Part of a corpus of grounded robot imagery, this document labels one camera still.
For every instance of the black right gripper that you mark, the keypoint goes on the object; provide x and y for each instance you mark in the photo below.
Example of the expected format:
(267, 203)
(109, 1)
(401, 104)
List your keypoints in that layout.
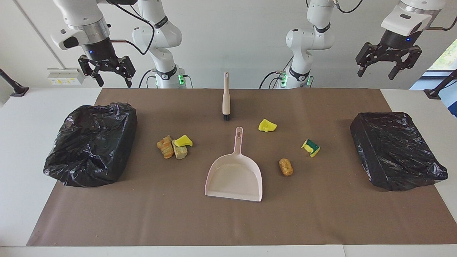
(101, 53)

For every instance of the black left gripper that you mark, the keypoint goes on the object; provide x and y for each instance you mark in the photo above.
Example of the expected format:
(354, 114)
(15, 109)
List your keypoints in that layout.
(396, 46)

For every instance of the orange toy croissant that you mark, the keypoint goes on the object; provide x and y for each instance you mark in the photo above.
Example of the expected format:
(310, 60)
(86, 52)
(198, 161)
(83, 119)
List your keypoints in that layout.
(167, 152)
(164, 142)

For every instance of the yellow sponge piece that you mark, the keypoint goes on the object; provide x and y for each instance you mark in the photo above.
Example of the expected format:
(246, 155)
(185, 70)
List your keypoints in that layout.
(184, 141)
(267, 126)

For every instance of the pale toy bread piece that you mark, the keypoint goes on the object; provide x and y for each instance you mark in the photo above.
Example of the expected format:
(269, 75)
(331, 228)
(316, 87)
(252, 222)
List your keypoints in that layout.
(180, 152)

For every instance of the yellow green scouring sponge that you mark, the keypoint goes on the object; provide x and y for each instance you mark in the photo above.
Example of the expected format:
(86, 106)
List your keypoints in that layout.
(311, 148)

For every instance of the beige hand brush black bristles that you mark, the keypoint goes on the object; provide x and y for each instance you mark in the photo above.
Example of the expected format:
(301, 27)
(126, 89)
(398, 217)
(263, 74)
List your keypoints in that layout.
(226, 100)

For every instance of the brown toy bread roll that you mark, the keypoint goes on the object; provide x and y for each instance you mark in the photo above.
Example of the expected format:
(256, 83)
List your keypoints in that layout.
(286, 167)

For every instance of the pale pink plastic dustpan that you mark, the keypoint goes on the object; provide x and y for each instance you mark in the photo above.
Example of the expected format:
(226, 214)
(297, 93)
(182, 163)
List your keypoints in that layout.
(234, 178)

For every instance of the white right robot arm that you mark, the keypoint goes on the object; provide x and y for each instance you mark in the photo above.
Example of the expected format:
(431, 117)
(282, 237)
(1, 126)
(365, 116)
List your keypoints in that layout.
(160, 35)

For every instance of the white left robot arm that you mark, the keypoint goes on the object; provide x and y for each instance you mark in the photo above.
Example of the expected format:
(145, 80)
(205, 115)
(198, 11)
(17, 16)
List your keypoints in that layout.
(307, 39)

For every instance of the bin with loose black bag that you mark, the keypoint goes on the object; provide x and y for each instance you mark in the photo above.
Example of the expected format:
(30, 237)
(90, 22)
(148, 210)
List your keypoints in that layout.
(89, 142)

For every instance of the bin with tight black bag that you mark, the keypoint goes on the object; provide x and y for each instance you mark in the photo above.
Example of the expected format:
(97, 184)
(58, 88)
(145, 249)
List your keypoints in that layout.
(392, 150)

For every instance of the window with green view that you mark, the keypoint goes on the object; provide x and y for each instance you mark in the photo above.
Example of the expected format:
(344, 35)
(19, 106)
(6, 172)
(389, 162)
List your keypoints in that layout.
(446, 57)

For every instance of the brown paper table mat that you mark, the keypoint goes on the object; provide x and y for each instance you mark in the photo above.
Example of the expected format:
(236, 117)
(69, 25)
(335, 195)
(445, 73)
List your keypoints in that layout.
(228, 221)

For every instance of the white wall socket box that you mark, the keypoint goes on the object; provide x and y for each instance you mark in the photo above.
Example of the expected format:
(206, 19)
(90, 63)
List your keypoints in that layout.
(66, 76)

